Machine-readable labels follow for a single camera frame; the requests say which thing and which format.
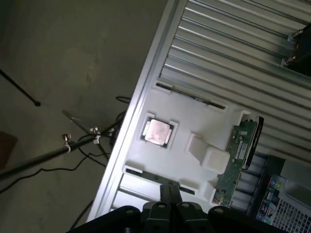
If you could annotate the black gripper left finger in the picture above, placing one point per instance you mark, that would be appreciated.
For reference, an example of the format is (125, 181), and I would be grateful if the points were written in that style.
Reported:
(155, 218)

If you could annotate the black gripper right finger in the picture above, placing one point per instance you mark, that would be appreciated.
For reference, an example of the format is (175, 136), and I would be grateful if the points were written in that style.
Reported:
(187, 218)

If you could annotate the green graphics card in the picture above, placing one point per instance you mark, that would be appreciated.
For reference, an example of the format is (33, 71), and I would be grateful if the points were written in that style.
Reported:
(235, 160)

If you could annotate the silver CPU chip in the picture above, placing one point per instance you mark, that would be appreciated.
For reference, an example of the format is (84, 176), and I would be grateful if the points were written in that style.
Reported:
(158, 132)

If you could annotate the white parts rack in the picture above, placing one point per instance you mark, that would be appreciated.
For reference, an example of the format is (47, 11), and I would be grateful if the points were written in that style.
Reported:
(194, 116)

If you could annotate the open PC case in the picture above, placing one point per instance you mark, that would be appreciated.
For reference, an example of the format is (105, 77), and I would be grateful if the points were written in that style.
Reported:
(291, 213)

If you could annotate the black tripod stand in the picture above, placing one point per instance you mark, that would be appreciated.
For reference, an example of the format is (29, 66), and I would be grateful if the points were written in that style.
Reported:
(56, 169)
(36, 160)

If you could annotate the thin black stand leg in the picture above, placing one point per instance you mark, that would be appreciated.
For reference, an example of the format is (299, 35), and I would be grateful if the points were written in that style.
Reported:
(37, 104)

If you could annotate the black mount with metal standoffs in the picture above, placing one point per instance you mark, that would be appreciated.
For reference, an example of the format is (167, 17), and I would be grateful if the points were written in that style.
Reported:
(305, 48)

